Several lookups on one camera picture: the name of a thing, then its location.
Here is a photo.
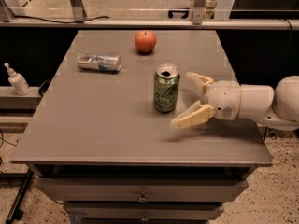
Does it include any top drawer with knob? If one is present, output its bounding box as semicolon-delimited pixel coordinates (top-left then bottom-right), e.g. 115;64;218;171
36;178;248;203

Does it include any lower drawer with knob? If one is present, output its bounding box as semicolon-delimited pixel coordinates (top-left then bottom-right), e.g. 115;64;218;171
64;202;224;221

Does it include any green soda can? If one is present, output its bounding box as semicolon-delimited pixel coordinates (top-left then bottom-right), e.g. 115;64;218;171
153;63;180;113

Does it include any red apple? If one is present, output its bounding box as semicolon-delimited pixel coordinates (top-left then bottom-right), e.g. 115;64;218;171
135;30;156;53

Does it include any black cable on ledge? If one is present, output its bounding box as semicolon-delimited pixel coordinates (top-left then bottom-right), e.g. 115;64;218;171
7;7;110;24

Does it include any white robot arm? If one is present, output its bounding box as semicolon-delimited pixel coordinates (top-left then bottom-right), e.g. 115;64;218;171
170;72;299;131

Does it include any silver blue can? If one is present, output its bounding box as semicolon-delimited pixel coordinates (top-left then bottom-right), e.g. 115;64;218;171
78;53;121;73

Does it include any grey drawer cabinet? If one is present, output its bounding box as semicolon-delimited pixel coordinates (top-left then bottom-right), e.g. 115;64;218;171
11;30;272;224

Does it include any white pump bottle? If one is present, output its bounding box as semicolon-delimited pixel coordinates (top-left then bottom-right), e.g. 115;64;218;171
4;63;31;96

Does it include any drawer with knob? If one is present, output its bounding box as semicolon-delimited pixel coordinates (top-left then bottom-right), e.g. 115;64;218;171
64;202;224;221
36;178;248;203

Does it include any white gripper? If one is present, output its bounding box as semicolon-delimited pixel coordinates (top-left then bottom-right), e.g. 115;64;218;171
170;72;241;129

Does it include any metal frame post right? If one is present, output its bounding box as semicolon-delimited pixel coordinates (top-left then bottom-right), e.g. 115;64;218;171
192;0;206;25

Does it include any metal frame post left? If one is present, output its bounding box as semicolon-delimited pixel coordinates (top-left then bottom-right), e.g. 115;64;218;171
69;0;87;22

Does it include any metal frame post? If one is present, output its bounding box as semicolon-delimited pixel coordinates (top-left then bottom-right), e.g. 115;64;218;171
192;0;206;25
69;0;87;22

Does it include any black floor rail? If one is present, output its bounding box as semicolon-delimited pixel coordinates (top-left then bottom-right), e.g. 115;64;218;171
5;169;33;224

